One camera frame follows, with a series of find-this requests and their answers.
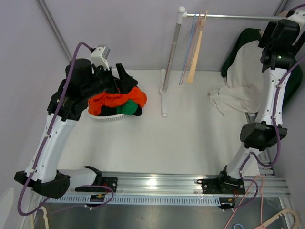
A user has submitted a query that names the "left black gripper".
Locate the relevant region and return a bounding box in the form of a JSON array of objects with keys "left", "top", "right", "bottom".
[{"left": 82, "top": 62, "right": 137, "bottom": 100}]

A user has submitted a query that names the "orange t shirt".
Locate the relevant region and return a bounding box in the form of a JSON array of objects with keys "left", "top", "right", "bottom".
[{"left": 88, "top": 86, "right": 147, "bottom": 116}]

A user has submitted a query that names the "black t shirt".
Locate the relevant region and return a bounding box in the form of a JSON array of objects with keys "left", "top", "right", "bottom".
[{"left": 99, "top": 106, "right": 142, "bottom": 116}]

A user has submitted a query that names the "pink wire hanger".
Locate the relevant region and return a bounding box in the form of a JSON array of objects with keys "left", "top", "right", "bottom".
[{"left": 181, "top": 11, "right": 203, "bottom": 86}]

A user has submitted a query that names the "blue wire hanger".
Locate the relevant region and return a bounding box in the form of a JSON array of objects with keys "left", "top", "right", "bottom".
[{"left": 179, "top": 12, "right": 199, "bottom": 86}]

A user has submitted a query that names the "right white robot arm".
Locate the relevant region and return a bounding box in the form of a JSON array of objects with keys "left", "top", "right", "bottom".
[{"left": 201, "top": 17, "right": 305, "bottom": 194}]

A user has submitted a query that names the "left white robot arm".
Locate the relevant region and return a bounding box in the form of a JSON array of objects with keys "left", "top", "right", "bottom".
[{"left": 14, "top": 58, "right": 138, "bottom": 199}]

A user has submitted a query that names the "white t shirt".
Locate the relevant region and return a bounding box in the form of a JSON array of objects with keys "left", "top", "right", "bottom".
[{"left": 208, "top": 40, "right": 263, "bottom": 116}]

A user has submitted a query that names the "dark green t shirt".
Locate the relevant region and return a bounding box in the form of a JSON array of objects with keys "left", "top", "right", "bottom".
[{"left": 221, "top": 28, "right": 304, "bottom": 108}]

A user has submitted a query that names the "beige hanger on floor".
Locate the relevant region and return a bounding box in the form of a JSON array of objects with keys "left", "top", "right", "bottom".
[{"left": 30, "top": 207, "right": 50, "bottom": 229}]

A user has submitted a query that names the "wooden hanger on floor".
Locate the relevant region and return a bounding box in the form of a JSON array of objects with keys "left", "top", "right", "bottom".
[{"left": 255, "top": 208, "right": 300, "bottom": 229}]

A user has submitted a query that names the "white perforated basket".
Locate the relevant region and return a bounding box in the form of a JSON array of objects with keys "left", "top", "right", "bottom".
[{"left": 89, "top": 68, "right": 127, "bottom": 123}]

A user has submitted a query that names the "silver clothes rack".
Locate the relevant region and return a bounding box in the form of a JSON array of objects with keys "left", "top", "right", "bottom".
[{"left": 159, "top": 6, "right": 283, "bottom": 118}]

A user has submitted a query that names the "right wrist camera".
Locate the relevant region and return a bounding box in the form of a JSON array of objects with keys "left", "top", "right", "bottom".
[{"left": 286, "top": 9, "right": 305, "bottom": 24}]

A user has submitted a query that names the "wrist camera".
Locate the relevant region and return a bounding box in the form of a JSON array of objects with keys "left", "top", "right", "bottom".
[
  {"left": 90, "top": 45, "right": 110, "bottom": 70},
  {"left": 286, "top": 9, "right": 305, "bottom": 24}
]

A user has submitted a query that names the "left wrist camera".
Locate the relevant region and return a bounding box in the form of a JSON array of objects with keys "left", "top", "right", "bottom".
[{"left": 90, "top": 45, "right": 110, "bottom": 70}]

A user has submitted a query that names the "aluminium mounting rail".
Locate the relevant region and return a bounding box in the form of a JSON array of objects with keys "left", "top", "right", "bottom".
[{"left": 30, "top": 173, "right": 291, "bottom": 198}]

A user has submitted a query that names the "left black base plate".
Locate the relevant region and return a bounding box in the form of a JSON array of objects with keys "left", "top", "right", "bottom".
[{"left": 75, "top": 177, "right": 118, "bottom": 193}]

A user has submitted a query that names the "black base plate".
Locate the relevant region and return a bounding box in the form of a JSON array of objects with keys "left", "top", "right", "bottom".
[
  {"left": 196, "top": 178, "right": 245, "bottom": 194},
  {"left": 75, "top": 177, "right": 118, "bottom": 193}
]

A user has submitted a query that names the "white slotted cable duct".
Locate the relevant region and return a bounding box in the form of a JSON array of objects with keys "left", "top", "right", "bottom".
[{"left": 47, "top": 194, "right": 221, "bottom": 206}]

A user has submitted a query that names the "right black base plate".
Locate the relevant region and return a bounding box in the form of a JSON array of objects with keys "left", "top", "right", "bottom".
[{"left": 196, "top": 178, "right": 245, "bottom": 194}]

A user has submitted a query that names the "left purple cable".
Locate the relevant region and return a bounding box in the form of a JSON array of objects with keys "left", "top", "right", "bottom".
[{"left": 17, "top": 42, "right": 114, "bottom": 217}]

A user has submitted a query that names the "purple cable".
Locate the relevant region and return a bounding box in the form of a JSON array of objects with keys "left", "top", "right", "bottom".
[
  {"left": 231, "top": 3, "right": 305, "bottom": 213},
  {"left": 17, "top": 42, "right": 114, "bottom": 217}
]

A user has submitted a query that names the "pink cable on floor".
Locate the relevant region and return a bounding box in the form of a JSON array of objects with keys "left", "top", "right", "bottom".
[{"left": 224, "top": 175, "right": 265, "bottom": 229}]

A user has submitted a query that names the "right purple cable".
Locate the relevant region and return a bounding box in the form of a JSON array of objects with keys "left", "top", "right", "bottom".
[{"left": 231, "top": 3, "right": 305, "bottom": 213}]

